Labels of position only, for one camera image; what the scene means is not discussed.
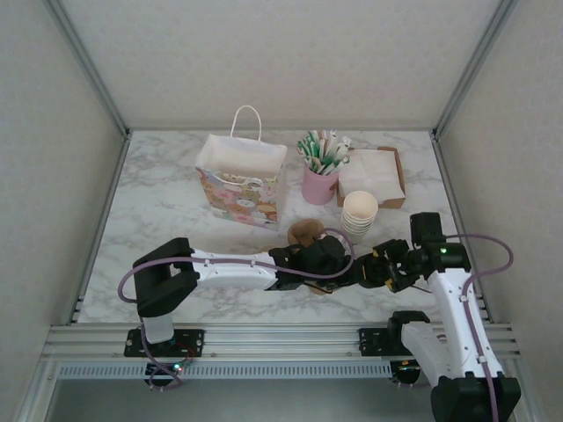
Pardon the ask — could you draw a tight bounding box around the brown pulp cup carrier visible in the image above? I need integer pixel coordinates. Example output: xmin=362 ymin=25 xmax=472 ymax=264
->
xmin=287 ymin=218 xmax=347 ymax=296

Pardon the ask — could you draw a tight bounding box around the cartoon print paper gift bag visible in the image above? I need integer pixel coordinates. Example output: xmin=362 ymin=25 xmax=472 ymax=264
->
xmin=195 ymin=105 xmax=289 ymax=232

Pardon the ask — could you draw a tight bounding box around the white paper cup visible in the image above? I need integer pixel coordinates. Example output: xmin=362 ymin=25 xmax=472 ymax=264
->
xmin=341 ymin=215 xmax=377 ymax=230
xmin=342 ymin=223 xmax=374 ymax=244
xmin=342 ymin=190 xmax=379 ymax=223
xmin=342 ymin=210 xmax=377 ymax=226
xmin=341 ymin=219 xmax=375 ymax=235

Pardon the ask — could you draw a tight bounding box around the brown cardboard napkin tray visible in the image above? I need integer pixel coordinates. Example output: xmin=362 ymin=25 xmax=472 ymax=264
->
xmin=336 ymin=146 xmax=406 ymax=210

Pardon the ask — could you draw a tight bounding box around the white paper napkin stack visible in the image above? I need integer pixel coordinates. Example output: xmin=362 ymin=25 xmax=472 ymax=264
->
xmin=339 ymin=148 xmax=406 ymax=203

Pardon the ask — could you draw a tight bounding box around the pink straw holder cup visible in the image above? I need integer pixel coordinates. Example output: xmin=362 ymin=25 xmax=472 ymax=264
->
xmin=301 ymin=165 xmax=340 ymax=206

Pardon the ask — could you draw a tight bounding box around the small control circuit board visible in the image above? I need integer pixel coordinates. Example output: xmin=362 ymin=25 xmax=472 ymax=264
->
xmin=146 ymin=360 xmax=194 ymax=375
xmin=392 ymin=359 xmax=422 ymax=375

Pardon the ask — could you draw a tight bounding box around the white paper wrapped straw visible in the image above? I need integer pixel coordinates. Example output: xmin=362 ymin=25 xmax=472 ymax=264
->
xmin=336 ymin=136 xmax=353 ymax=171
xmin=323 ymin=128 xmax=338 ymax=171

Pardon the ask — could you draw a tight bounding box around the green striped wrapped straw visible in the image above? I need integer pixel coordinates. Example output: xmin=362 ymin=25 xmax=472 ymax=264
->
xmin=307 ymin=129 xmax=325 ymax=171
xmin=296 ymin=139 xmax=316 ymax=171

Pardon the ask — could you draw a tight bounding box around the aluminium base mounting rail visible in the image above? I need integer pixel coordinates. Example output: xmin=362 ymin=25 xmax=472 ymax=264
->
xmin=43 ymin=323 xmax=523 ymax=360

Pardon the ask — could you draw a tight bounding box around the grey slotted cable duct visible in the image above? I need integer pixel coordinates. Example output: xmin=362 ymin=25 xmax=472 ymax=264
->
xmin=55 ymin=362 xmax=393 ymax=380

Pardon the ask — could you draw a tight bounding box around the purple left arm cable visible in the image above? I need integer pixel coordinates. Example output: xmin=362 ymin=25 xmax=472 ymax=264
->
xmin=119 ymin=226 xmax=356 ymax=392

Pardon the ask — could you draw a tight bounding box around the aluminium frame post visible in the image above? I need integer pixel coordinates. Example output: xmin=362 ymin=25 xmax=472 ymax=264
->
xmin=432 ymin=0 xmax=523 ymax=141
xmin=46 ymin=0 xmax=133 ymax=137

